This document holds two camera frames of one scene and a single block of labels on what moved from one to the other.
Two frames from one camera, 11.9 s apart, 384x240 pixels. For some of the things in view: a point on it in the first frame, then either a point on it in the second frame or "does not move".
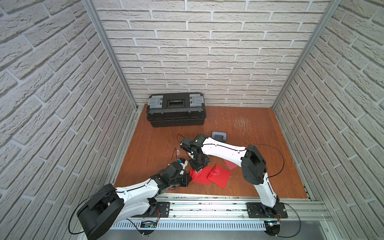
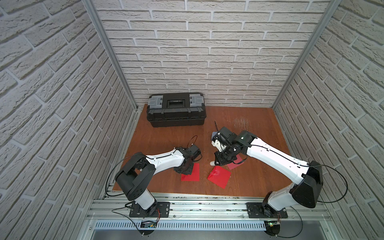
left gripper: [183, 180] → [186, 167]
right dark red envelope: [230, 165] does not move
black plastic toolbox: [176, 109] does not move
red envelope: [219, 176] does not move
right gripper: [205, 161] → [219, 161]
